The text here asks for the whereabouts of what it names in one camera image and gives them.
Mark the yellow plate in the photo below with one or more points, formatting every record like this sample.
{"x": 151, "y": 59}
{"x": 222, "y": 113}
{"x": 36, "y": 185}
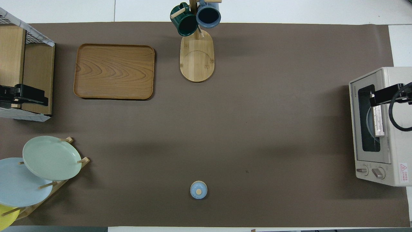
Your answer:
{"x": 6, "y": 219}

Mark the pale green plate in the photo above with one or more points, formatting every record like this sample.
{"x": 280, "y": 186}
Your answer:
{"x": 51, "y": 158}

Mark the wooden mug tree stand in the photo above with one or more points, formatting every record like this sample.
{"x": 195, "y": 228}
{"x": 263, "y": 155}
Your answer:
{"x": 197, "y": 61}

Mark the blue mug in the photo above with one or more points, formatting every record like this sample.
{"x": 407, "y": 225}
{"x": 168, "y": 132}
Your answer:
{"x": 208, "y": 16}

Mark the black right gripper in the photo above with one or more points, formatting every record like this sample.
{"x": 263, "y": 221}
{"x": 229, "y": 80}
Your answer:
{"x": 407, "y": 93}

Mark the wooden plate rack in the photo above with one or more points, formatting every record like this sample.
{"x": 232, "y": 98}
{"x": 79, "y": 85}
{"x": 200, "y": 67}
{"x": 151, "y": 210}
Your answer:
{"x": 61, "y": 185}

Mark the beige toaster oven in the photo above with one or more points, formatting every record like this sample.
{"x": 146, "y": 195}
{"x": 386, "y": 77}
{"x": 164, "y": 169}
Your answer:
{"x": 397, "y": 135}

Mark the brown table mat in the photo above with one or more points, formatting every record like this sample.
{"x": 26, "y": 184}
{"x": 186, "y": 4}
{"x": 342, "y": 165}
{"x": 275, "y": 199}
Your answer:
{"x": 257, "y": 129}

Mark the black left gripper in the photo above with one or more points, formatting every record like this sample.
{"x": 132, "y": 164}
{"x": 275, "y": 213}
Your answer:
{"x": 6, "y": 95}

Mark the wooden serving tray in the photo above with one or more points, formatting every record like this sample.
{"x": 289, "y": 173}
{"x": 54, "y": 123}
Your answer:
{"x": 114, "y": 71}

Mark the dark green mug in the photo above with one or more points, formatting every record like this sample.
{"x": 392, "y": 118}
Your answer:
{"x": 185, "y": 24}

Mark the light blue racked plate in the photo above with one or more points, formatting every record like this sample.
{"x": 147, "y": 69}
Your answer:
{"x": 16, "y": 187}

